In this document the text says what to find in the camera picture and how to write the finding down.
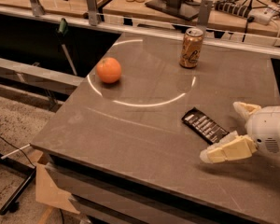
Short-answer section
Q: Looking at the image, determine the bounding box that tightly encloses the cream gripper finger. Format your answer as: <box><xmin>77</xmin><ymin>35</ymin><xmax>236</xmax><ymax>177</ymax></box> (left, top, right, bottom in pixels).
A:
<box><xmin>200</xmin><ymin>131</ymin><xmax>258</xmax><ymax>164</ymax></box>
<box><xmin>233</xmin><ymin>102</ymin><xmax>261</xmax><ymax>121</ymax></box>

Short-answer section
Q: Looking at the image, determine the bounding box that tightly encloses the white rounded gripper body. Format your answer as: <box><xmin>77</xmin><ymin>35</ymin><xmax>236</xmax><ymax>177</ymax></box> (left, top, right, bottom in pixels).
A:
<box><xmin>245</xmin><ymin>106</ymin><xmax>280</xmax><ymax>155</ymax></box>

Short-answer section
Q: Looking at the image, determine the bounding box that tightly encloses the black rxbar chocolate wrapper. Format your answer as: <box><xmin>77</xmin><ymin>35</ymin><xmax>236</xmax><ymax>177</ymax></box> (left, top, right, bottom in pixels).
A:
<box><xmin>182</xmin><ymin>107</ymin><xmax>229</xmax><ymax>145</ymax></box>

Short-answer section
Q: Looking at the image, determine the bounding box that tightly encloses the gold soda can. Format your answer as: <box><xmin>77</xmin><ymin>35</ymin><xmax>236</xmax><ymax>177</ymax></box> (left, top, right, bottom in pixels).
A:
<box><xmin>179</xmin><ymin>28</ymin><xmax>203</xmax><ymax>68</ymax></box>

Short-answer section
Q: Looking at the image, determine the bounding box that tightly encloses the white power adapter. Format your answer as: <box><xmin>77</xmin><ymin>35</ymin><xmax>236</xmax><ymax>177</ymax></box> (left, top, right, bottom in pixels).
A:
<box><xmin>248</xmin><ymin>7</ymin><xmax>278</xmax><ymax>25</ymax></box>

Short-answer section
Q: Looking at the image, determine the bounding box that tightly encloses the black power strip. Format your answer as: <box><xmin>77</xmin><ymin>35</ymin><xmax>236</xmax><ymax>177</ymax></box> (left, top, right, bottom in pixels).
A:
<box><xmin>215</xmin><ymin>1</ymin><xmax>251</xmax><ymax>18</ymax></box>

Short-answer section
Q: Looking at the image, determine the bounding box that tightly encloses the black monitor stand base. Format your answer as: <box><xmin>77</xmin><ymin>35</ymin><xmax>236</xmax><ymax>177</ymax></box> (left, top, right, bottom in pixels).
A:
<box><xmin>145</xmin><ymin>0</ymin><xmax>200</xmax><ymax>21</ymax></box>

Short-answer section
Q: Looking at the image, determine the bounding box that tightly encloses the orange fruit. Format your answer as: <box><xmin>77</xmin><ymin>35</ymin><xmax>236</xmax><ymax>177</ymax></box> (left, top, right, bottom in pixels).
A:
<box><xmin>96</xmin><ymin>57</ymin><xmax>121</xmax><ymax>83</ymax></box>

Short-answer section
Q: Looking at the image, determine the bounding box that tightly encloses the cardboard piece under table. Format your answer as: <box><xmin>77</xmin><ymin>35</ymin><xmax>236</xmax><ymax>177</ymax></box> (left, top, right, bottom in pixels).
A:
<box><xmin>35</xmin><ymin>163</ymin><xmax>79</xmax><ymax>214</ymax></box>

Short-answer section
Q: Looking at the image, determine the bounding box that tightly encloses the black chair base leg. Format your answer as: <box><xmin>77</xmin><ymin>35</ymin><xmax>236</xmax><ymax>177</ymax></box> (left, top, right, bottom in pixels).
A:
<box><xmin>0</xmin><ymin>118</ymin><xmax>37</xmax><ymax>217</ymax></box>

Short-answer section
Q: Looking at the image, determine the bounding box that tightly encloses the metal bracket right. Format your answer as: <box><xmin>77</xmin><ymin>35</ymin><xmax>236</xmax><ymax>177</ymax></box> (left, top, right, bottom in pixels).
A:
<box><xmin>196</xmin><ymin>0</ymin><xmax>213</xmax><ymax>33</ymax></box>

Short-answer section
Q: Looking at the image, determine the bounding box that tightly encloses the metal bracket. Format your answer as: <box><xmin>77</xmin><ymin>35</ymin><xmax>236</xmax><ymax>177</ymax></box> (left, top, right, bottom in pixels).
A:
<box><xmin>196</xmin><ymin>0</ymin><xmax>213</xmax><ymax>33</ymax></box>
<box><xmin>29</xmin><ymin>0</ymin><xmax>45</xmax><ymax>17</ymax></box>
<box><xmin>86</xmin><ymin>0</ymin><xmax>101</xmax><ymax>26</ymax></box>

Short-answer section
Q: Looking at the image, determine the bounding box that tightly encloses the metal bracket middle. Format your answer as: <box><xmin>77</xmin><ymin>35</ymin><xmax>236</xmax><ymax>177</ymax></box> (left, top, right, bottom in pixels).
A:
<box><xmin>86</xmin><ymin>0</ymin><xmax>101</xmax><ymax>26</ymax></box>

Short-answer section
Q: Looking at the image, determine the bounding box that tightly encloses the metal frame rail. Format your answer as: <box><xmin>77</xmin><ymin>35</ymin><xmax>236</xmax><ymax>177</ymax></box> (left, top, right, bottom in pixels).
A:
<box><xmin>0</xmin><ymin>58</ymin><xmax>83</xmax><ymax>95</ymax></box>

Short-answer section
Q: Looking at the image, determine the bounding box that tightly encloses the green handled tool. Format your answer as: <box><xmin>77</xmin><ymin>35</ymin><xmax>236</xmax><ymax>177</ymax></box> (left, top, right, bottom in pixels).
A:
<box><xmin>56</xmin><ymin>17</ymin><xmax>78</xmax><ymax>77</ymax></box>

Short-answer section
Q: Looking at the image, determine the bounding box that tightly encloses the metal bracket left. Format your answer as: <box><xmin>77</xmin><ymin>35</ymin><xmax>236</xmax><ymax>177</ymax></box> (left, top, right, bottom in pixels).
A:
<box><xmin>29</xmin><ymin>0</ymin><xmax>45</xmax><ymax>17</ymax></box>

